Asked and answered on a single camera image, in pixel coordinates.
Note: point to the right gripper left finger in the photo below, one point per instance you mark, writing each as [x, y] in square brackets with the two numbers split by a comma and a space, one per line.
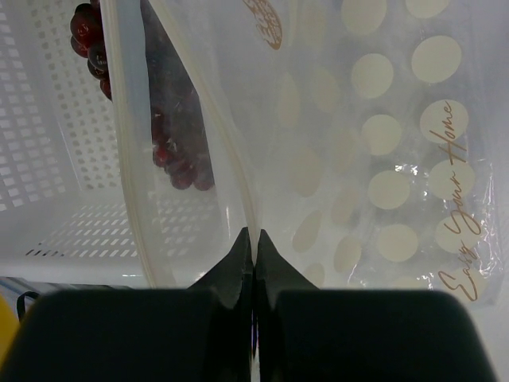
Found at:
[228, 354]

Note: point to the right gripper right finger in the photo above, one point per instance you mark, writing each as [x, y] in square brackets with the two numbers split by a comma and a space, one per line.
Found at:
[273, 275]

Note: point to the clear dotted zip bag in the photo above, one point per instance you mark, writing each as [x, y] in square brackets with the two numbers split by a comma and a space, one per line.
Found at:
[356, 130]

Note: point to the yellow bell pepper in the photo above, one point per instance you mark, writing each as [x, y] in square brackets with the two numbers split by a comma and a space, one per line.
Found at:
[8, 327]

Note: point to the red grape bunch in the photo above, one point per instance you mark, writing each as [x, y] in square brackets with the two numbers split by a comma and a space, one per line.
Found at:
[179, 142]

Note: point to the white perforated plastic basket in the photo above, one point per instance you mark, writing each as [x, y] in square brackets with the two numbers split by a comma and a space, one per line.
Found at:
[81, 200]

